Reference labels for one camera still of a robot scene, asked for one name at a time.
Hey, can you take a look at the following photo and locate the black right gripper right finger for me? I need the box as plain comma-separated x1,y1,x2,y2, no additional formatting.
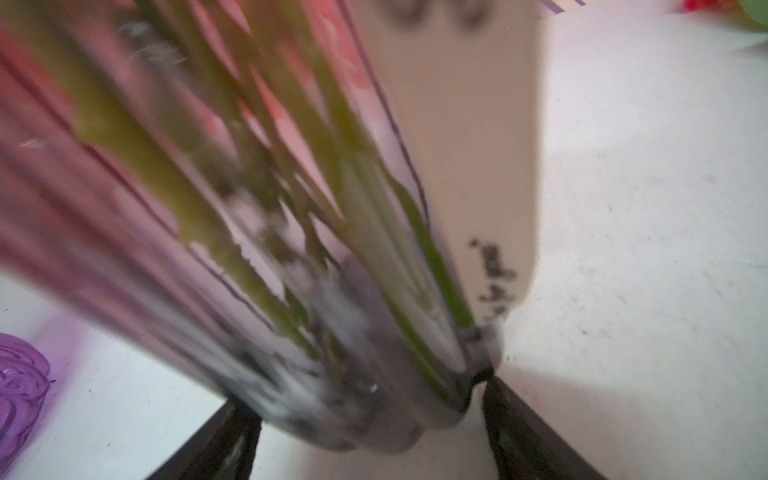
482,376,605,480

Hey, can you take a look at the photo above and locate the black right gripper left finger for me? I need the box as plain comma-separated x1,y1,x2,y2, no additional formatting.
148,400,262,480

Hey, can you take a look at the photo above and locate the purple glass vase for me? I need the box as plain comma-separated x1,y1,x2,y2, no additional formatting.
1,333,53,478

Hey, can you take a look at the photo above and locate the pink grey glass vase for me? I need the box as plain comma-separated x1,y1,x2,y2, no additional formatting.
1,1,540,454

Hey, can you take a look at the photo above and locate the artificial flower bunch on table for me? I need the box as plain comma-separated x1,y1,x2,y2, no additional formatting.
681,0,767,29

